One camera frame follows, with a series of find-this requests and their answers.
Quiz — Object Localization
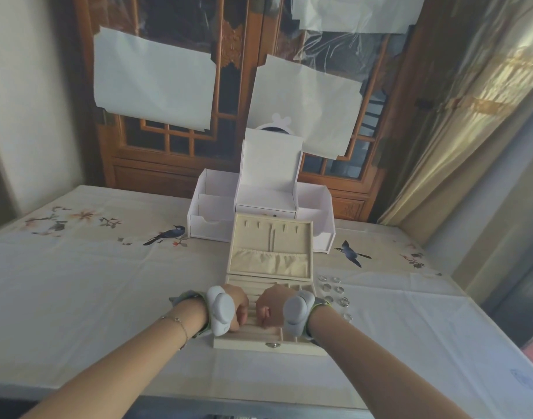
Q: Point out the grey-green right wrist strap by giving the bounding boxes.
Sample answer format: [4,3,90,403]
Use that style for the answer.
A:
[303,298,333,346]

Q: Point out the grey-green left wrist strap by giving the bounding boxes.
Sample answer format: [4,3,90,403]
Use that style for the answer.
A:
[169,291,215,339]

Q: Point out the grey-white hand tracker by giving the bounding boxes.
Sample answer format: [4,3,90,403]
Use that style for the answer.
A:
[282,291,311,342]
[205,285,237,337]

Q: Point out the white cardboard desk organizer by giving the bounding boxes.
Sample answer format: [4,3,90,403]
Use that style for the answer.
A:
[187,127,337,255]

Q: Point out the beige velvet jewelry box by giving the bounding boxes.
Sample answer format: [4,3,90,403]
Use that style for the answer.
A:
[213,212,329,357]

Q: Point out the group of small clear rings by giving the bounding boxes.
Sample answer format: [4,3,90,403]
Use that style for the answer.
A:
[317,275,359,322]

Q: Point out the grey-white left hand tracker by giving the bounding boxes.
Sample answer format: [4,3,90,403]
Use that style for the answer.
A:
[205,285,237,337]

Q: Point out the thin gold chain bracelet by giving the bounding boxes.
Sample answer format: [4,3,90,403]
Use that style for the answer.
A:
[158,316,189,344]

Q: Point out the wide white paper sheet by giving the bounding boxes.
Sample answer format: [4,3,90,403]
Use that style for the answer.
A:
[93,26,218,132]

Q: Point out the grey-white right hand tracker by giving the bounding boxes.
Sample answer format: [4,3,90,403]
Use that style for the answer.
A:
[282,291,311,342]

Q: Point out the carved wooden lattice door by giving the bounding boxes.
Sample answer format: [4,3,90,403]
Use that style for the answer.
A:
[72,0,429,223]

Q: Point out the beige sheer curtain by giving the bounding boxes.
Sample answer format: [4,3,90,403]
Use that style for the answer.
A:
[377,0,533,237]

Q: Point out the cream bird-print tablecloth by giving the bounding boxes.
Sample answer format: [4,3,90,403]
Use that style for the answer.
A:
[0,184,533,411]

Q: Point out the person's right forearm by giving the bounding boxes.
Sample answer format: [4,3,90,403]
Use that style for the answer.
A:
[309,304,473,419]

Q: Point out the person's left hand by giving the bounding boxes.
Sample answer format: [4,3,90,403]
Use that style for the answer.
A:
[223,283,250,333]

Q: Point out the clear plastic film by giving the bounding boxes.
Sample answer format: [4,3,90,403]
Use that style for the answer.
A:
[266,19,396,111]

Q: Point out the person's right hand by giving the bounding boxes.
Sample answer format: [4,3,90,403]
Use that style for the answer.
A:
[254,283,296,331]

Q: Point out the person's left forearm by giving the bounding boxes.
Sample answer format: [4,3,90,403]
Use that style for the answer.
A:
[20,297,209,419]

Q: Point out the notched white paper sheet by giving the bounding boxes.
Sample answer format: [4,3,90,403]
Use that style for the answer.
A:
[248,54,363,161]

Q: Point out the long white paper sheet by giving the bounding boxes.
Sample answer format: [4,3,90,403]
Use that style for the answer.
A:
[290,0,427,36]

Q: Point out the grey-green wrist strap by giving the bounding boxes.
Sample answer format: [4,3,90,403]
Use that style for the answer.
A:
[169,291,215,339]
[303,298,333,346]

